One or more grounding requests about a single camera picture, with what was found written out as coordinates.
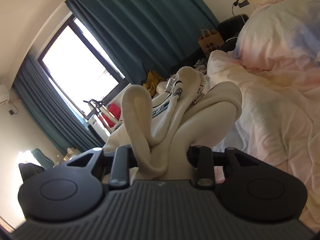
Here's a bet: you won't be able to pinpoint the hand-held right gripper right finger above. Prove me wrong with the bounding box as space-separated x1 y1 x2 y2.
187 145 263 189

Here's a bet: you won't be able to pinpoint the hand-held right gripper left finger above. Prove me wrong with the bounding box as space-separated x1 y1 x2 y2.
65 145 138 190

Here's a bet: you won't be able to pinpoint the white pants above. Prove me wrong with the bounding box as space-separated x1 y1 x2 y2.
102 66 243 180

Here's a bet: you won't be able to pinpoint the wavy mirror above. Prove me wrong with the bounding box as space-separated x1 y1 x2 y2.
19 149 55 170

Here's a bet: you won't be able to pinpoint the garment steamer stand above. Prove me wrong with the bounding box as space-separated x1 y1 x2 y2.
83 99 120 140

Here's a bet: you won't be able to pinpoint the red garment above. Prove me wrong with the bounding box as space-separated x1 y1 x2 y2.
108 102 122 125

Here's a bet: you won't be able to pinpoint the teal curtain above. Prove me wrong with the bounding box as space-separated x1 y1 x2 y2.
65 0 220 85
11 54 105 153

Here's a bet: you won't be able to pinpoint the white air conditioner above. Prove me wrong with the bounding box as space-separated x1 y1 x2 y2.
0 84 10 108

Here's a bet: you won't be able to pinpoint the pastel duvet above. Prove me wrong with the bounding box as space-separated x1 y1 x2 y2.
205 49 320 218

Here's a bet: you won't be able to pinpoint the white shirt purple print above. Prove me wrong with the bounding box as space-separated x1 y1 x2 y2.
155 81 168 93

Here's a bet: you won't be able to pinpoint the mustard yellow garment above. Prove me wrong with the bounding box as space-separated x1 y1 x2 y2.
145 70 163 97

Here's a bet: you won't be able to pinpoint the grey garment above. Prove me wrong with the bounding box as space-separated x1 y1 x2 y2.
192 59 208 73

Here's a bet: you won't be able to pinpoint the window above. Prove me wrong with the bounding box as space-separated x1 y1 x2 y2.
37 14 130 120

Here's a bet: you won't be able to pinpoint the brown paper bag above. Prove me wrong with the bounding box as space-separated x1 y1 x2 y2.
197 29 225 56

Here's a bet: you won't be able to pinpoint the black padded chair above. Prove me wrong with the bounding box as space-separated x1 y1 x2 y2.
170 14 249 73

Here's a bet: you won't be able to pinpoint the pastel pillow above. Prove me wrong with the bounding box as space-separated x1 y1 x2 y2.
236 0 320 70

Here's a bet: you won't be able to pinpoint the wall charger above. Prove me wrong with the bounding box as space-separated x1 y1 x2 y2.
231 0 250 18

